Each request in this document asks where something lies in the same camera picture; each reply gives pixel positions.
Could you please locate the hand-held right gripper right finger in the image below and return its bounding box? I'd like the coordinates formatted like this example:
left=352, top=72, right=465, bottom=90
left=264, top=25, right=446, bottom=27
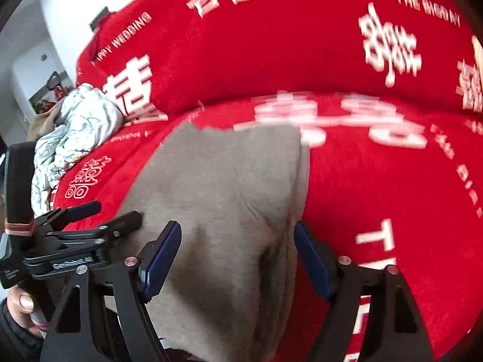
left=293, top=221, right=434, bottom=362

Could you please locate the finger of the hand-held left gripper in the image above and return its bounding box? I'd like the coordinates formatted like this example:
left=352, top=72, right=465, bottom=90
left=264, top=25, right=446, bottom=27
left=36, top=201, right=102, bottom=227
left=86, top=211, right=143, bottom=243

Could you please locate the white floral cloth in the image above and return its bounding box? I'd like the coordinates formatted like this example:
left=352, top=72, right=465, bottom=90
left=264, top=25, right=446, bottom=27
left=30, top=83, right=123, bottom=212

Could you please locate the grey knit sweater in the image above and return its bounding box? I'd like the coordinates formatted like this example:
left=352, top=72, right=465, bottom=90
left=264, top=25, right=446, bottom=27
left=102, top=121, right=311, bottom=362

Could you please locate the red printed sofa cover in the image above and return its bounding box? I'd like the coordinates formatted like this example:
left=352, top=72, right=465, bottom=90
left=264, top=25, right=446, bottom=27
left=49, top=0, right=483, bottom=362

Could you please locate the red decorations pile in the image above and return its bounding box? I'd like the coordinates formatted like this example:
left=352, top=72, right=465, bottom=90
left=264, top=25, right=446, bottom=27
left=33, top=86, right=72, bottom=116

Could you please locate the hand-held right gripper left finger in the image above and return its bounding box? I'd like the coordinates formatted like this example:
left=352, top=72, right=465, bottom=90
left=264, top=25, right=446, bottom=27
left=40, top=220, right=182, bottom=362

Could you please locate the brown cloth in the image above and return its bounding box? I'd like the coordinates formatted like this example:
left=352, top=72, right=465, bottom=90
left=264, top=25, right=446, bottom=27
left=26, top=100, right=70, bottom=142

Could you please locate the person's left hand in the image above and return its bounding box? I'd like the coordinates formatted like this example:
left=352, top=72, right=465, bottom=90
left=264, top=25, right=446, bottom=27
left=8, top=286, right=50, bottom=339

